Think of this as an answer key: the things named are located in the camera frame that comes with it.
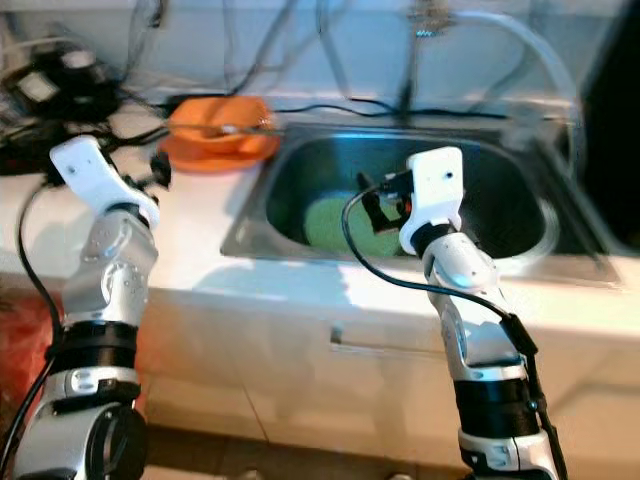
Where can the orange bowl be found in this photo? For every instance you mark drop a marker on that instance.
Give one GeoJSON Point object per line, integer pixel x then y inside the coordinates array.
{"type": "Point", "coordinates": [220, 122]}

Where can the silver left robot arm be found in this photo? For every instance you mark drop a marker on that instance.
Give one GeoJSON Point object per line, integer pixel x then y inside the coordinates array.
{"type": "Point", "coordinates": [110, 275]}

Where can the white kitchen cabinet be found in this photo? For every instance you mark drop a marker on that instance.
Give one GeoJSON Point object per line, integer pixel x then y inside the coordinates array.
{"type": "Point", "coordinates": [260, 400]}

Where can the green plate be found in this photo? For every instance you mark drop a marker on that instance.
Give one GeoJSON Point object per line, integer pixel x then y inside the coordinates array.
{"type": "Point", "coordinates": [335, 228]}

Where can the orange plate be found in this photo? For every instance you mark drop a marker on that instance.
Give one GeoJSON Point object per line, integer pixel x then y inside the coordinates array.
{"type": "Point", "coordinates": [220, 162]}

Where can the stainless steel sink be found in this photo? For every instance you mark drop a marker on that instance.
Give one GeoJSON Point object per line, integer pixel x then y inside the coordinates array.
{"type": "Point", "coordinates": [510, 190]}

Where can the chrome faucet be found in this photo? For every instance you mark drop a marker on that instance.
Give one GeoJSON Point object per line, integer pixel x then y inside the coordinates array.
{"type": "Point", "coordinates": [410, 65]}

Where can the black power strip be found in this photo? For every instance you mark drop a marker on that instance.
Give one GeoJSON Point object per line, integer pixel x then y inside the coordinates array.
{"type": "Point", "coordinates": [35, 155]}

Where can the black labelled box device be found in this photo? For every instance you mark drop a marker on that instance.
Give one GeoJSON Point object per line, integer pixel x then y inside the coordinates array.
{"type": "Point", "coordinates": [65, 85]}

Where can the red plastic bag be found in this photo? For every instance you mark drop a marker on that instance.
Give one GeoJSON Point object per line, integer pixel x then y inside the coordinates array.
{"type": "Point", "coordinates": [25, 350]}

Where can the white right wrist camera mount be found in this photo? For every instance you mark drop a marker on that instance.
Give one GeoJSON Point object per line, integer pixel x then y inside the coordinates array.
{"type": "Point", "coordinates": [435, 185]}

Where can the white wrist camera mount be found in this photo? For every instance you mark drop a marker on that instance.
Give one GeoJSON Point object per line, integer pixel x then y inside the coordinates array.
{"type": "Point", "coordinates": [435, 185]}
{"type": "Point", "coordinates": [90, 170]}

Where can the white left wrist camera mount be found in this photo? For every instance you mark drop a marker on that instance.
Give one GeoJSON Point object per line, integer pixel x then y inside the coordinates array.
{"type": "Point", "coordinates": [90, 170]}

